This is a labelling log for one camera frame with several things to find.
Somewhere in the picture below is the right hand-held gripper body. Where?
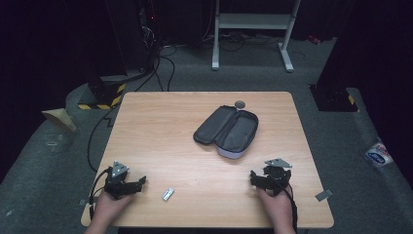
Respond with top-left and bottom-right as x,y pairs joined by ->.
258,158 -> 293,197

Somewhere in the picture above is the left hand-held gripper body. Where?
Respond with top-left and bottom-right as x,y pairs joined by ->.
102,160 -> 137,200

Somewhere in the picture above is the small silver flash drive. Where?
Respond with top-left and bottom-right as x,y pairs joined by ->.
161,186 -> 175,202

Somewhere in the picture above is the grey zipper case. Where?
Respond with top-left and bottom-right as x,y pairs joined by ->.
193,104 -> 260,161

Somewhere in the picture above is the person's left hand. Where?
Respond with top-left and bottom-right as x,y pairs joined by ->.
92,189 -> 134,228

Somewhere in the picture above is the person's right hand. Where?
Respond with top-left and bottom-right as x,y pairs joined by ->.
257,184 -> 295,229

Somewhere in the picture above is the grey tape piece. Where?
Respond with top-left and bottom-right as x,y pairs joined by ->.
78,196 -> 99,208
314,188 -> 334,203

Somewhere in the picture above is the beige cardboard wedge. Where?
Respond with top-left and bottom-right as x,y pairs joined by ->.
41,107 -> 78,133

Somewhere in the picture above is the black yellow striped stand base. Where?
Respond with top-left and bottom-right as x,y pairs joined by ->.
77,75 -> 128,111

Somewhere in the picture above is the white blue printed packet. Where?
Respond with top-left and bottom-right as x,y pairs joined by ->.
364,140 -> 394,168

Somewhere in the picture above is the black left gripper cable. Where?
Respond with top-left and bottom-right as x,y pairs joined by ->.
88,168 -> 114,220

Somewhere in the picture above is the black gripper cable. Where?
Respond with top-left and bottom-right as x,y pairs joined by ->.
88,168 -> 114,220
282,183 -> 300,234

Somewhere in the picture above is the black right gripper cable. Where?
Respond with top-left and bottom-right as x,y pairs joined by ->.
282,183 -> 300,234

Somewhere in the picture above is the black floor cable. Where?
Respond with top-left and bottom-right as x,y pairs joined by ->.
86,102 -> 122,174

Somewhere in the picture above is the black post base yellow stripe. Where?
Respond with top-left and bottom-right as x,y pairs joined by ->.
309,83 -> 360,113

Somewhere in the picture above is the bundle of black floor cables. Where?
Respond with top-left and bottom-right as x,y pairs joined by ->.
133,32 -> 178,93

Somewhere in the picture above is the white metal stand frame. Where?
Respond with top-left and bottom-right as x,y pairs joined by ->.
210,0 -> 302,73

